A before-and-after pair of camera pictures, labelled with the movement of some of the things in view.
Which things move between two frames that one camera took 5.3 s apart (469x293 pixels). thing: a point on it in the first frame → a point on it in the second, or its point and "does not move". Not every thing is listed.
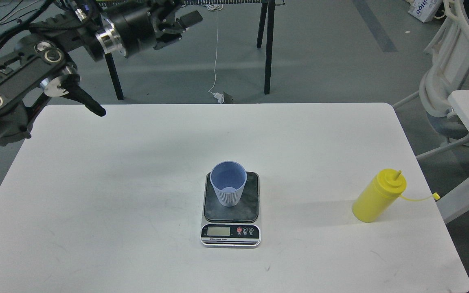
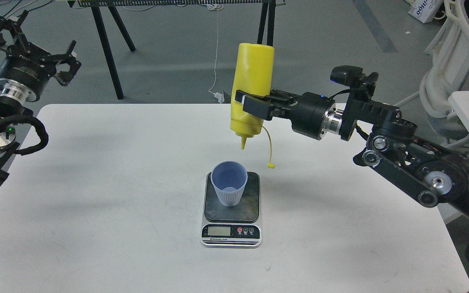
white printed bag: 424,10 does not move
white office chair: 453,50 does not move
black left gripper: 136,31 → 24,71
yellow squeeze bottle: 378,195 → 253,73
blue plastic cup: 228,178 does not move
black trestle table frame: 267,16 does not move
